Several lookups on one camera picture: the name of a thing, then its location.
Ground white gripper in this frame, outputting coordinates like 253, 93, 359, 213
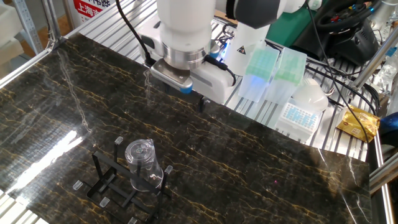
138, 15, 236, 113

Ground clear plastic cup with handle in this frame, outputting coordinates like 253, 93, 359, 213
124, 138, 165, 192

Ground green pipette tip box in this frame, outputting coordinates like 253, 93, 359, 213
264, 46, 308, 106
238, 46, 280, 103

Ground blue pipette tip box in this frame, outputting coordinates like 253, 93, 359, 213
274, 101, 323, 143

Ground white translucent plastic lid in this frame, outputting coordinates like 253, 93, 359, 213
290, 77, 330, 113

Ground green board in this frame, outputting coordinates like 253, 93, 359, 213
269, 6, 315, 48

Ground red and white sign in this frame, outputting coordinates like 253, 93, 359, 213
73, 0, 118, 27

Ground gold foil packet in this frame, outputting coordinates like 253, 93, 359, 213
335, 105, 381, 143

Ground black racing steering wheel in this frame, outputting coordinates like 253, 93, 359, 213
292, 0, 381, 67

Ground clear plastic bag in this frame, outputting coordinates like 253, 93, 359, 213
371, 46, 398, 97

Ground perforated metal shelf upright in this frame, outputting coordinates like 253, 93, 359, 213
12, 0, 44, 55

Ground dark blue object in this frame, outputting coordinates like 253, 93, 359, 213
379, 111, 398, 147

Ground white foam box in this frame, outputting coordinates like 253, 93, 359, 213
0, 2, 25, 65

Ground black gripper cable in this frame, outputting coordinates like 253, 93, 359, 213
203, 54, 237, 87

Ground black camera cable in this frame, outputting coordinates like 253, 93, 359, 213
114, 0, 156, 68

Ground black wire cup rack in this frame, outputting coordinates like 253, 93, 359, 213
72, 136, 174, 224

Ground thin black cable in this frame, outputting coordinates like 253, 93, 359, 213
306, 0, 373, 142

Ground aluminium frame post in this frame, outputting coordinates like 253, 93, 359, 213
351, 26, 398, 91

